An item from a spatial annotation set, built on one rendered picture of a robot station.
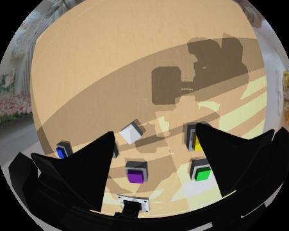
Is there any green button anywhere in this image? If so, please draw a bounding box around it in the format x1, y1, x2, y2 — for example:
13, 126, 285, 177
190, 158, 211, 182

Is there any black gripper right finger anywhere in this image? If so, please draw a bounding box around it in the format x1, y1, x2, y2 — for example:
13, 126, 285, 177
195, 123, 275, 198

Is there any purple button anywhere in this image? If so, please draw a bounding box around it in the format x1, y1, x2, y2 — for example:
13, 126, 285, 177
124, 161, 149, 183

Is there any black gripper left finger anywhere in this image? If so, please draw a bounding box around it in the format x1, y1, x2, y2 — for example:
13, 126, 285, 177
31, 131, 115, 212

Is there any blue button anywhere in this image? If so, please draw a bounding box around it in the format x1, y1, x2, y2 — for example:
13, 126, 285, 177
56, 141, 73, 158

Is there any yellow button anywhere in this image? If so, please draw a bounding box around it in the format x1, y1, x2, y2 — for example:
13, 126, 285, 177
186, 124, 203, 151

